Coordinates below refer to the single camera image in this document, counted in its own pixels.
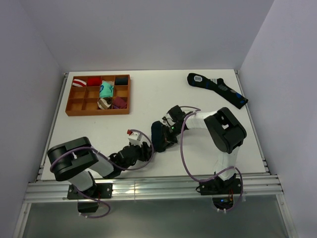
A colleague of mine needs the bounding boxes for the brown wooden organizer tray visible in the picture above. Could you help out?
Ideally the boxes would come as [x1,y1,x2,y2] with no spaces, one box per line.
[65,74,131,116]

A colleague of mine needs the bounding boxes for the aluminium table frame rail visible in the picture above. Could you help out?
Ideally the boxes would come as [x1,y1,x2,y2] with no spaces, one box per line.
[23,174,284,203]

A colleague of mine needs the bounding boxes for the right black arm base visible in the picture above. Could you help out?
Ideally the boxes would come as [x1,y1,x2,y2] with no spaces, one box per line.
[196,174,243,211]

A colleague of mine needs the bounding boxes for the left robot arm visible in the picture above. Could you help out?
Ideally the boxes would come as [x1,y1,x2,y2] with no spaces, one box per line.
[47,137,153,198]

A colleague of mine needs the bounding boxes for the dark navy sock roll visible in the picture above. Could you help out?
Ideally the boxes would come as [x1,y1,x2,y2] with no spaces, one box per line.
[115,77,129,86]

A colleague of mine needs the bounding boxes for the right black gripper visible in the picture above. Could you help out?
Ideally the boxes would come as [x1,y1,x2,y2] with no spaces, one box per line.
[158,123,185,151]

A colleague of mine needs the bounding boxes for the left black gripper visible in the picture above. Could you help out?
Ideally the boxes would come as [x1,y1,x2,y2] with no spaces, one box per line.
[121,141,156,171]

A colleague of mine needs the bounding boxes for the teal sock roll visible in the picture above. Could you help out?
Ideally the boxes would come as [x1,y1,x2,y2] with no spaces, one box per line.
[99,81,114,98]

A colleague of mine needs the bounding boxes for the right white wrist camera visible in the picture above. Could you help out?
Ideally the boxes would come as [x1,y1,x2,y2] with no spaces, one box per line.
[162,113,175,126]

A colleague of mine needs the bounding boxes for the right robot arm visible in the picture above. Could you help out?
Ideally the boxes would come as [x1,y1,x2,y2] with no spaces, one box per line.
[151,105,247,193]

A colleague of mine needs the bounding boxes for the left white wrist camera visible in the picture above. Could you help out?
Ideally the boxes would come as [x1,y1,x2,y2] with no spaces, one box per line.
[127,129,143,147]

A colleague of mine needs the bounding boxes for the purple sock roll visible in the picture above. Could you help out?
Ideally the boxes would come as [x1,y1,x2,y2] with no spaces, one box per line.
[112,96,127,109]

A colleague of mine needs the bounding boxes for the red white striped sock roll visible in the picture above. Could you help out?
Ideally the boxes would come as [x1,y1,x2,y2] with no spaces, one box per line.
[72,79,87,87]

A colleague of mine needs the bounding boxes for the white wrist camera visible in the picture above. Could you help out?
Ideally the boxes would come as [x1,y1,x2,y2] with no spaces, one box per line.
[127,129,143,147]
[162,113,175,126]

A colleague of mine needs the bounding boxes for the brown white sock roll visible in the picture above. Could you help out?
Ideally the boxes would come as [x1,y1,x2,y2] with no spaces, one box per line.
[97,97,112,110]

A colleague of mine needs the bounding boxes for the black blue patterned sock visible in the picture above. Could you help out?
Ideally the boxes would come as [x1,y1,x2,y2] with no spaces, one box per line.
[187,73,248,109]

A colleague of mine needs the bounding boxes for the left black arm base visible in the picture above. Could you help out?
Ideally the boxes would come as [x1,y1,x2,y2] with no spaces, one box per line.
[66,183,112,214]

